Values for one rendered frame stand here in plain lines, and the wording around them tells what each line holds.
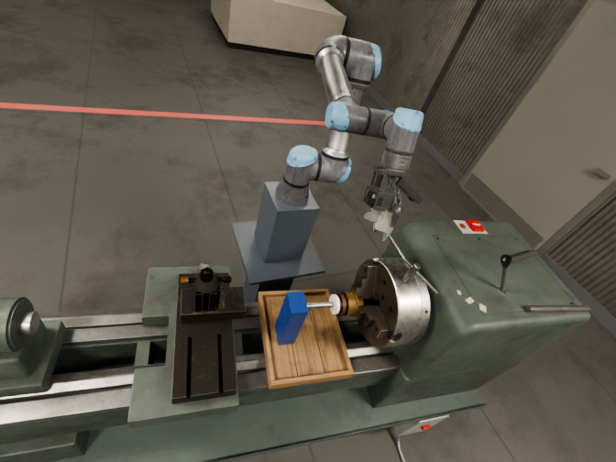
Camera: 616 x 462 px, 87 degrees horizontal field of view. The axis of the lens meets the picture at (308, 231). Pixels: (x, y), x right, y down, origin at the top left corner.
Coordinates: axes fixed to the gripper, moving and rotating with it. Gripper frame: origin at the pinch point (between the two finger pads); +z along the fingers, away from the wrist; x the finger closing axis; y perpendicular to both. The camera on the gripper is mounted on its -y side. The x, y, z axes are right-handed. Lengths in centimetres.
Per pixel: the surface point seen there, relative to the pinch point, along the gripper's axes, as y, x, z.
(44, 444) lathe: 96, 0, 74
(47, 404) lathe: 92, 2, 55
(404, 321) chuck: -10.0, 11.4, 25.9
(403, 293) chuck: -10.0, 6.8, 18.5
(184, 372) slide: 56, 5, 45
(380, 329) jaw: -3.7, 9.4, 30.6
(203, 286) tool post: 51, -7, 23
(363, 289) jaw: -2.1, -3.9, 24.3
